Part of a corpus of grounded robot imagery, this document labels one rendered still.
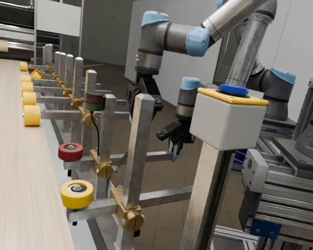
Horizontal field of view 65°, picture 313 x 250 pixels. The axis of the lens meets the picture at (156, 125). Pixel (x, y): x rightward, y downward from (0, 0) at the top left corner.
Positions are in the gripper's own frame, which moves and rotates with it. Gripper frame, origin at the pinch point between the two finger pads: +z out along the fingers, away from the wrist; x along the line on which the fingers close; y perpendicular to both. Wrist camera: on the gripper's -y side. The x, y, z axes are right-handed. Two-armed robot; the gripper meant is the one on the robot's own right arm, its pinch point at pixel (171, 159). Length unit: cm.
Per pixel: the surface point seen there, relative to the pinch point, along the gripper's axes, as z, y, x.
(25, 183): -7, -56, -19
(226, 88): -40, -34, -55
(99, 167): -3.1, -34.1, -6.8
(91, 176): 12.6, -30.2, 13.8
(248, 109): -38, -32, -58
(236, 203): 83, 122, 53
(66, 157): -6.0, -44.0, -3.4
